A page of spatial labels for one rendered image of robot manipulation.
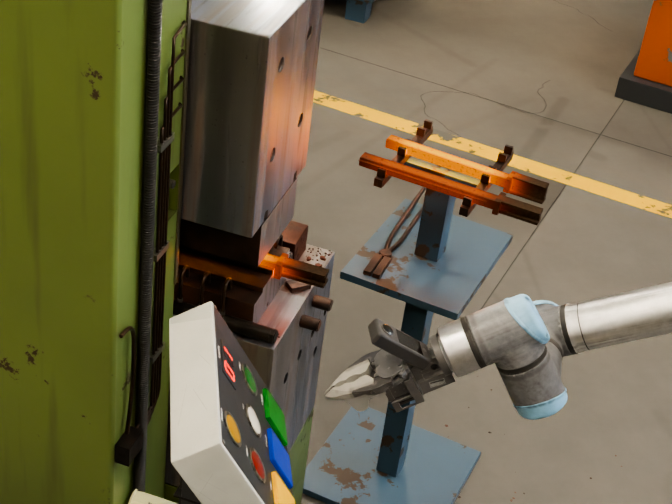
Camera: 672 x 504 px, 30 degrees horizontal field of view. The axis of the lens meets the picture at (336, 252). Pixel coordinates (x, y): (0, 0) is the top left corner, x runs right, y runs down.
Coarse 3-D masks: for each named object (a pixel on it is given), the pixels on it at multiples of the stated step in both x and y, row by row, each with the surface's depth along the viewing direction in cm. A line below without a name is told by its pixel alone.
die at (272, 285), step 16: (192, 256) 252; (208, 256) 253; (192, 272) 250; (224, 272) 249; (240, 272) 250; (256, 272) 250; (272, 272) 250; (176, 288) 247; (192, 288) 246; (208, 288) 246; (240, 288) 247; (256, 288) 246; (272, 288) 253; (240, 304) 244; (256, 304) 244; (256, 320) 248
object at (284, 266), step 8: (272, 256) 252; (280, 256) 252; (288, 256) 253; (264, 264) 251; (272, 264) 251; (280, 264) 249; (288, 264) 250; (296, 264) 250; (304, 264) 251; (280, 272) 250; (288, 272) 251; (296, 272) 251; (304, 272) 249; (312, 272) 249; (320, 272) 249; (328, 272) 250; (296, 280) 251; (304, 280) 250; (312, 280) 250; (320, 280) 250
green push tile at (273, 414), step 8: (264, 392) 213; (264, 400) 211; (272, 400) 214; (272, 408) 211; (272, 416) 209; (280, 416) 214; (272, 424) 209; (280, 424) 212; (280, 432) 210; (280, 440) 211
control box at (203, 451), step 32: (192, 320) 204; (192, 352) 197; (192, 384) 191; (224, 384) 192; (256, 384) 211; (192, 416) 185; (224, 416) 185; (256, 416) 202; (192, 448) 180; (224, 448) 179; (256, 448) 195; (192, 480) 182; (224, 480) 182; (256, 480) 188
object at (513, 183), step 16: (400, 144) 295; (416, 144) 296; (432, 160) 294; (448, 160) 292; (464, 160) 292; (480, 176) 290; (496, 176) 288; (512, 176) 287; (528, 176) 287; (512, 192) 288; (528, 192) 287; (544, 192) 285
